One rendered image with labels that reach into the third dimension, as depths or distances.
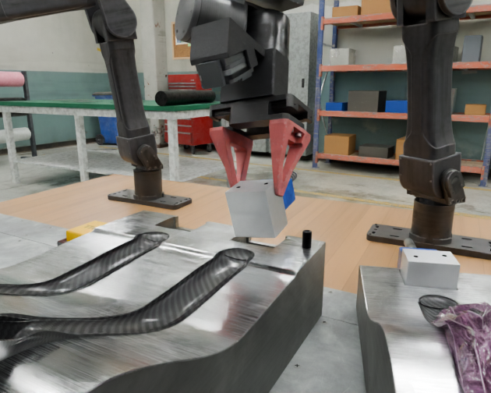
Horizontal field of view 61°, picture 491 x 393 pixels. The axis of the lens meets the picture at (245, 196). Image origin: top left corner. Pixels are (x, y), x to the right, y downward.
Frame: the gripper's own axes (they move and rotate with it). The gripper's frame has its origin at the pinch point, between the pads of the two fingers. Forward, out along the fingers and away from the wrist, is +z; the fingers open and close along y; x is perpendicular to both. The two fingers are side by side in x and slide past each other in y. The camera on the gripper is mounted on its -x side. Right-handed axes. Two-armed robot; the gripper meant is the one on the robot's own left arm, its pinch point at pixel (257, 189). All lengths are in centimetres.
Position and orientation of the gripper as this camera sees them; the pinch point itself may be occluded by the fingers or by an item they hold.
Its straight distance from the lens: 46.2
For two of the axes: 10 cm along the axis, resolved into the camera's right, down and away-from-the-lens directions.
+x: 5.0, 1.3, 8.6
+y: 8.6, -0.2, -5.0
